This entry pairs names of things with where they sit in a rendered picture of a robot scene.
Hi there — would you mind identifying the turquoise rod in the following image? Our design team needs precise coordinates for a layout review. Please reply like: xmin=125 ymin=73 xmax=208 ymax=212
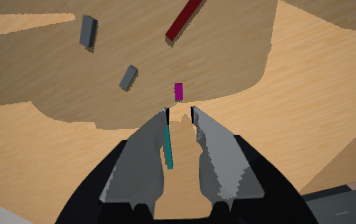
xmin=164 ymin=125 xmax=173 ymax=169

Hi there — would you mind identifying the grey rod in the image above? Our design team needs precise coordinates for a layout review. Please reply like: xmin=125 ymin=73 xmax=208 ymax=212
xmin=79 ymin=15 xmax=98 ymax=48
xmin=119 ymin=65 xmax=138 ymax=90

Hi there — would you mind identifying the magenta rod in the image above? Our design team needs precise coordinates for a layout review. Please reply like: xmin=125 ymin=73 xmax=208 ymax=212
xmin=175 ymin=83 xmax=183 ymax=100

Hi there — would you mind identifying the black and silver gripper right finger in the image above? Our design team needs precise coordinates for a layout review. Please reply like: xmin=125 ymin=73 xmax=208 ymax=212
xmin=191 ymin=106 xmax=319 ymax=224

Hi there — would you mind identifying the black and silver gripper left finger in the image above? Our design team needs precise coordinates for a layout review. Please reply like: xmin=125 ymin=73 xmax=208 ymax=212
xmin=55 ymin=107 xmax=169 ymax=224

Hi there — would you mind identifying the dark red rod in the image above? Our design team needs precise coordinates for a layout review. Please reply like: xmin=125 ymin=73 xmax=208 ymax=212
xmin=165 ymin=0 xmax=202 ymax=41

